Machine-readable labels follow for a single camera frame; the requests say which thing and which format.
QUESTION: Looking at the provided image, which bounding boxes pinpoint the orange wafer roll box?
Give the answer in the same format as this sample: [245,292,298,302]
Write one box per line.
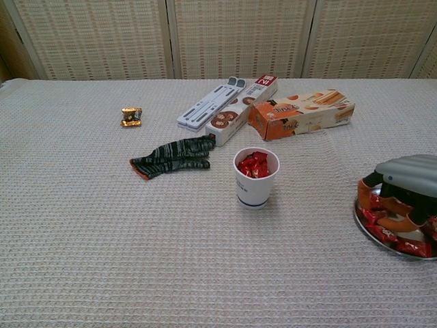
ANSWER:
[247,88,356,141]

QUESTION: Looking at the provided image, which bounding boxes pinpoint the white paper cup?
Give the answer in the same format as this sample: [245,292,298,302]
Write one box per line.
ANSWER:
[233,146,280,210]

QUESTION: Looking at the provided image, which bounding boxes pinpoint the beige woven tablecloth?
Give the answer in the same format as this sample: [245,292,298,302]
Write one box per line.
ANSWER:
[0,77,437,328]

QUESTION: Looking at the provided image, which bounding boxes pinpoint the bamboo folding screen panel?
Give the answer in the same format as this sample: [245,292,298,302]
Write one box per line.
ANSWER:
[302,0,437,80]
[3,0,177,81]
[166,0,317,80]
[409,30,437,80]

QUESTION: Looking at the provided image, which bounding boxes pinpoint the brown gold snack packet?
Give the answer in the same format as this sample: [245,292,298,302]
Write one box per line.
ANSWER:
[119,107,143,128]

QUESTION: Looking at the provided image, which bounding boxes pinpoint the white grey folding stand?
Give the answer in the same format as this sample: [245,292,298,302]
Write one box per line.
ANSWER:
[176,76,248,133]

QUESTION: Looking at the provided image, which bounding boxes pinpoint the long white cookie box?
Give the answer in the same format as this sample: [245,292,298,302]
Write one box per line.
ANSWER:
[204,74,279,148]

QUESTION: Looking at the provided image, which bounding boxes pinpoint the metal bowl of red candies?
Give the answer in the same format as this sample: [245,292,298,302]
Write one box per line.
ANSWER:
[354,186,437,261]

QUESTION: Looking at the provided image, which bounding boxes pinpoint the black grey knit glove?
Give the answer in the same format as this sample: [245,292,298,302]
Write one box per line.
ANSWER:
[129,135,216,181]

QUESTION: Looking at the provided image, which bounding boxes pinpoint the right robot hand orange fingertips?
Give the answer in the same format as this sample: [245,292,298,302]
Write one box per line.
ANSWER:
[357,154,437,233]

